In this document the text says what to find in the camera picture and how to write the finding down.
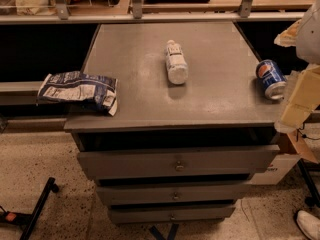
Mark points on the top grey drawer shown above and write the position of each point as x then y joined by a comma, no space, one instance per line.
149,163

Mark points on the grey drawer cabinet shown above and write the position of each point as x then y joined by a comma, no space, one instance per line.
220,104

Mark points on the black stand leg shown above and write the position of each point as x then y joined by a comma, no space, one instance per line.
27,222

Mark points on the black chair leg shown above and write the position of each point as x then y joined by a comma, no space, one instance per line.
306,168

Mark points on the bottom grey drawer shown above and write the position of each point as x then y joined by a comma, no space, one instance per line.
171,214

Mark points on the grey drawer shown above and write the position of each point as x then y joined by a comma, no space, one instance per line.
171,214
149,163
172,193

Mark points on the white cardboard box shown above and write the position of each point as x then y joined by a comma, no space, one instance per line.
293,147

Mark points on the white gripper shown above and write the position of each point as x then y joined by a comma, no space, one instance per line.
310,39

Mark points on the white shoe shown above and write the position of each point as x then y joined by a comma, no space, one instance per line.
308,224

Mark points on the blue white chip bag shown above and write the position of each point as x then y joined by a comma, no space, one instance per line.
98,91

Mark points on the white plastic bottle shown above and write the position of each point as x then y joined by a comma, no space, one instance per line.
176,65

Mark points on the middle grey drawer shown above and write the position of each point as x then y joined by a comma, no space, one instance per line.
172,193

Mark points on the blue pepsi can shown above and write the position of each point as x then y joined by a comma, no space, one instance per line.
271,79

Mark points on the metal shelf rail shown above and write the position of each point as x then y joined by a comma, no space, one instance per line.
149,18

